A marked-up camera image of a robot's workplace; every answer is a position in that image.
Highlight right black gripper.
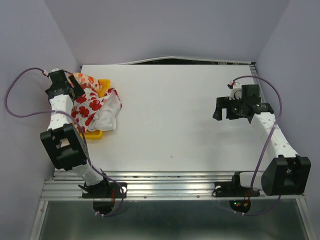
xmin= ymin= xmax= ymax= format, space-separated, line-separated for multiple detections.
xmin=211 ymin=95 xmax=247 ymax=121

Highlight white red poppy skirt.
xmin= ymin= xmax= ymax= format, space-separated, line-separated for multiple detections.
xmin=71 ymin=88 xmax=122 ymax=133

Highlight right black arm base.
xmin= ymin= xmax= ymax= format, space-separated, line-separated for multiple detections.
xmin=212 ymin=181 xmax=260 ymax=198

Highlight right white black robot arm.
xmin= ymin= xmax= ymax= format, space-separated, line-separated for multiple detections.
xmin=212 ymin=83 xmax=311 ymax=196

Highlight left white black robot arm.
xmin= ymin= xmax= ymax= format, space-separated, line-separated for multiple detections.
xmin=40 ymin=68 xmax=111 ymax=197

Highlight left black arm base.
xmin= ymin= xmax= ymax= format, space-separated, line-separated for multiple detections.
xmin=78 ymin=182 xmax=128 ymax=199

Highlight orange floral skirt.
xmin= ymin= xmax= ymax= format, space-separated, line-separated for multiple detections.
xmin=68 ymin=72 xmax=102 ymax=93

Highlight yellow plastic tray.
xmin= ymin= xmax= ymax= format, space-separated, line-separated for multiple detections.
xmin=84 ymin=79 xmax=111 ymax=140

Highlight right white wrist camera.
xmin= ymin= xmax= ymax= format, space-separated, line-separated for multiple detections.
xmin=227 ymin=81 xmax=242 ymax=100

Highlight aluminium frame rail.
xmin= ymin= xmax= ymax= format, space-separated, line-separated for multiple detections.
xmin=41 ymin=171 xmax=306 ymax=201

